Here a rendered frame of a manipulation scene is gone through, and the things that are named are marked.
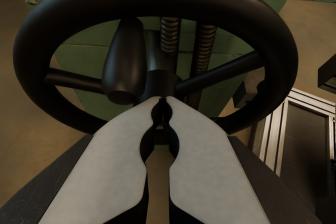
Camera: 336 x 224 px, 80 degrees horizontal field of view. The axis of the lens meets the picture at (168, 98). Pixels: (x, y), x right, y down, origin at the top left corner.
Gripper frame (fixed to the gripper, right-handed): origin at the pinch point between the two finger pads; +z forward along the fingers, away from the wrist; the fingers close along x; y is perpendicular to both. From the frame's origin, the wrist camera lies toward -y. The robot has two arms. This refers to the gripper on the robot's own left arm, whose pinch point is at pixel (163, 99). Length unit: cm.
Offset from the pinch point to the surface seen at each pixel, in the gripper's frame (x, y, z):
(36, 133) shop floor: -67, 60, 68
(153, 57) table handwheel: -1.7, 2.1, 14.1
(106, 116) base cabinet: -21, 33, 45
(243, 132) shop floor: 41, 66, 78
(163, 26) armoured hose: -0.4, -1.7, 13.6
